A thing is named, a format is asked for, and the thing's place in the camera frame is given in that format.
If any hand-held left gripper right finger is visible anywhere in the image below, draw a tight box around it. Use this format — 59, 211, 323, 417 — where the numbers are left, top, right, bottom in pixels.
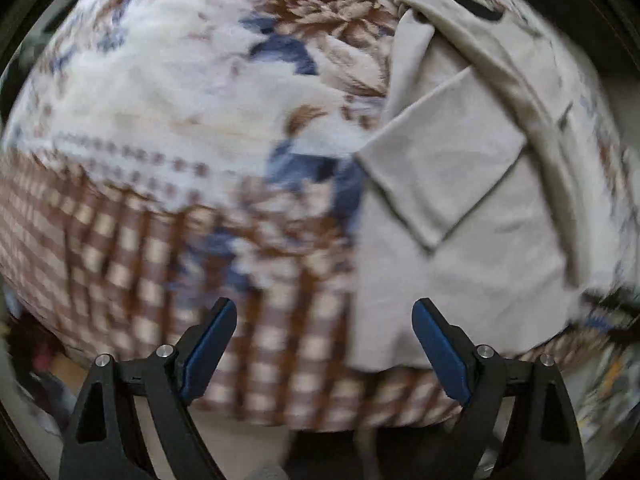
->
411, 298, 587, 480

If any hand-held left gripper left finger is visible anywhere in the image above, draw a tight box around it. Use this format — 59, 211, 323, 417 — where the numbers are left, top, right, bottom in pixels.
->
59, 298, 238, 480

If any beige small garment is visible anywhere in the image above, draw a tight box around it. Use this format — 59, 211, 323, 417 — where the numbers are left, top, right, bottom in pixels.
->
347, 0, 617, 374

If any patterned grey cloth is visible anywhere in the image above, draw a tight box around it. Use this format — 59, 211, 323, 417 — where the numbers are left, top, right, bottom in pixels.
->
565, 330, 640, 476

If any pile of dark clutter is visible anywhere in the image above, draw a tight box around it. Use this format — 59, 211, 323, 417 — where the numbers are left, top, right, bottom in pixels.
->
0, 290, 81, 436

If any floral printed blanket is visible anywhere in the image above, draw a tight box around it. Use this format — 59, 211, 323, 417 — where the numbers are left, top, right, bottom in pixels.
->
0, 0, 640, 432

